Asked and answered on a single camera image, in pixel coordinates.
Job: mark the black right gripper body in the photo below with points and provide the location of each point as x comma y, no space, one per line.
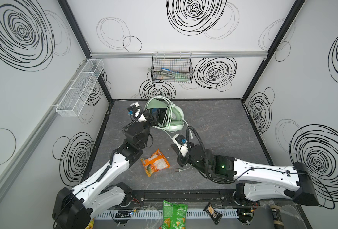
184,160

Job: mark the mint green headphones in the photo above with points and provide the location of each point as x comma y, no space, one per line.
174,120

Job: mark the black gaming headphones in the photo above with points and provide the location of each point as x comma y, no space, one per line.
159,114

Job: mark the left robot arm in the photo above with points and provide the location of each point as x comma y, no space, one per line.
74,208

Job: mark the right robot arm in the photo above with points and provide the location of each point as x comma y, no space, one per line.
254,182

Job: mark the orange snack packet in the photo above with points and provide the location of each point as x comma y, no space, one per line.
155,163

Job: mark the green chips bag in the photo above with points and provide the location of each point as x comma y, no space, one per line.
174,215

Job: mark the small dark snack packet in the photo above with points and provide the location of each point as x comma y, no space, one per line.
213,213

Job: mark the blue item in basket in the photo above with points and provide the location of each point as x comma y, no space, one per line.
167,71

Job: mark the dark bottle at edge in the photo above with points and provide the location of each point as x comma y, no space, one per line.
277,217

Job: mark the Fox's fruits candy bag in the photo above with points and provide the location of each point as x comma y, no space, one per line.
90,225

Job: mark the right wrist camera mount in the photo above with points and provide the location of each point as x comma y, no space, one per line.
180,145

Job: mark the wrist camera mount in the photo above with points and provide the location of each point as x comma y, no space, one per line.
180,145
136,112

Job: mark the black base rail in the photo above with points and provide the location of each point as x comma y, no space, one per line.
222,197

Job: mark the white slotted cable duct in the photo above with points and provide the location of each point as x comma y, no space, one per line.
158,214

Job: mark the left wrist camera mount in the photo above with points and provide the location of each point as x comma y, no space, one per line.
136,112

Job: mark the black wire basket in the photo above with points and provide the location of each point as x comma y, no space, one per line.
176,61

